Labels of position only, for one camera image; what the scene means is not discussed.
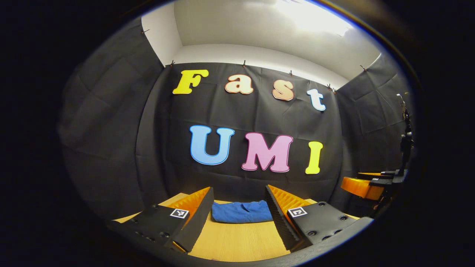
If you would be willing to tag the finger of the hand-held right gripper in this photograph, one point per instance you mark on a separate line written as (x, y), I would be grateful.
(356, 187)
(369, 174)

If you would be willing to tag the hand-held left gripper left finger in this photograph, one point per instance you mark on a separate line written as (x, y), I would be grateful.
(198, 222)

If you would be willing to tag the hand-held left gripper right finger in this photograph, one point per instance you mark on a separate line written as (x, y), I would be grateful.
(276, 218)

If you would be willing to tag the blue jacket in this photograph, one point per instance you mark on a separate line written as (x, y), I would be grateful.
(241, 213)

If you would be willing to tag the ceiling light panel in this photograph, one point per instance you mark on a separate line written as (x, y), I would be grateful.
(315, 18)

